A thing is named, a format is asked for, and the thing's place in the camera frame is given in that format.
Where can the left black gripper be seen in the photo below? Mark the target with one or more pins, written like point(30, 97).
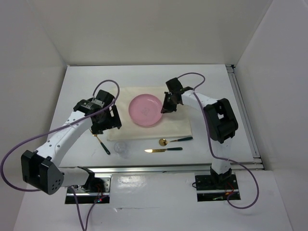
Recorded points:
point(113, 121)

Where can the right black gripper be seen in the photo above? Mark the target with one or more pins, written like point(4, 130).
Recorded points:
point(166, 108)

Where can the gold fork green handle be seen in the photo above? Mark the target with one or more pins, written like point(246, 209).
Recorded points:
point(101, 143)

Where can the pink plate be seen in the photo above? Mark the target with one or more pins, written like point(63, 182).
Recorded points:
point(145, 110)

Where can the clear plastic cup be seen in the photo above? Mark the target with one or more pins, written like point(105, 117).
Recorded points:
point(121, 149)

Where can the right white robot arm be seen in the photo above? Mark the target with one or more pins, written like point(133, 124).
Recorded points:
point(220, 121)

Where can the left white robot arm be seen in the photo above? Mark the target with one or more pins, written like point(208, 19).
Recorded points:
point(40, 168)

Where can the gold spoon green handle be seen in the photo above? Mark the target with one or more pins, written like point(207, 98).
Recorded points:
point(164, 142)

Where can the gold knife green handle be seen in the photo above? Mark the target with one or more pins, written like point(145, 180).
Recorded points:
point(163, 150)

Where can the front aluminium rail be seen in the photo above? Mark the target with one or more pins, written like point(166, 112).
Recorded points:
point(173, 168)

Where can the aluminium rail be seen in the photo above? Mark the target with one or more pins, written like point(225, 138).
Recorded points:
point(244, 116)
point(173, 168)

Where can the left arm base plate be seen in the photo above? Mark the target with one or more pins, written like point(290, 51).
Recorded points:
point(98, 191)

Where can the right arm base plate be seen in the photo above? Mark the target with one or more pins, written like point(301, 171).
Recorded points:
point(207, 191)

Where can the right aluminium rail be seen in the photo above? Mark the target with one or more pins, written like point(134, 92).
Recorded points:
point(244, 116)

